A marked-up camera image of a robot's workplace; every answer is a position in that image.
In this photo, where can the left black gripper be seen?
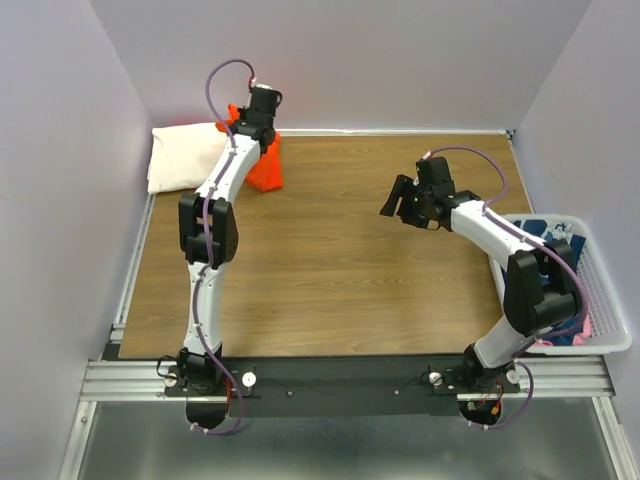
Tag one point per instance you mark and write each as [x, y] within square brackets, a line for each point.
[244, 114]

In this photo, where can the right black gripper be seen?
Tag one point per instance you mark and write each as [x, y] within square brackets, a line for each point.
[403, 188]

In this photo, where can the orange t shirt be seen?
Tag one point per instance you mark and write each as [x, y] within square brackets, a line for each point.
[266, 174]

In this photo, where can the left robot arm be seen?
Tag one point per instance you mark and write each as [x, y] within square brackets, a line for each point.
[208, 231]

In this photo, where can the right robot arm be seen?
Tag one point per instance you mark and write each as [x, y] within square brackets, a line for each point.
[542, 290]

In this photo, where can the folded white t shirt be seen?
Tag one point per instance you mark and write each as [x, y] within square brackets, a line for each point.
[183, 156]

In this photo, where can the navy patterned t shirt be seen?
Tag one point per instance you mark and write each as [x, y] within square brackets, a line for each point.
[551, 231]

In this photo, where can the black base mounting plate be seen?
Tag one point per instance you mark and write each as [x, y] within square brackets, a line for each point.
[232, 390]

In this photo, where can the pink t shirt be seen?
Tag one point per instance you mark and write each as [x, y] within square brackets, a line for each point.
[576, 336]

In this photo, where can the white plastic basket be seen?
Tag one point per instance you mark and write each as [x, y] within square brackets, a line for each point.
[609, 333]

